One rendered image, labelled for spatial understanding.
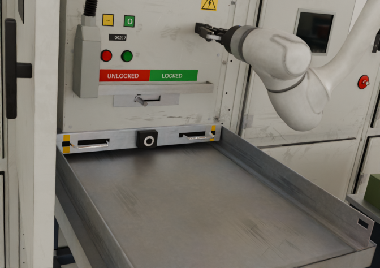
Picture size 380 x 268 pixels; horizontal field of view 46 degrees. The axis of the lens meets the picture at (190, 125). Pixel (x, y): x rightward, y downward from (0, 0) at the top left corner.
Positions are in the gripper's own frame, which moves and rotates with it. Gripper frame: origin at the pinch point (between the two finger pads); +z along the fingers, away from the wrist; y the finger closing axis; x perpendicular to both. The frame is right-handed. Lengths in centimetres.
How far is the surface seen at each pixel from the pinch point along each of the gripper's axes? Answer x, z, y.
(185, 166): -38.2, -9.8, -6.2
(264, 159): -33.3, -20.6, 13.5
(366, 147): -48, 7, 95
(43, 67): 1, -52, -55
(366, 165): -57, 6, 97
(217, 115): -30.1, 9.1, 15.7
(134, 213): -38, -30, -30
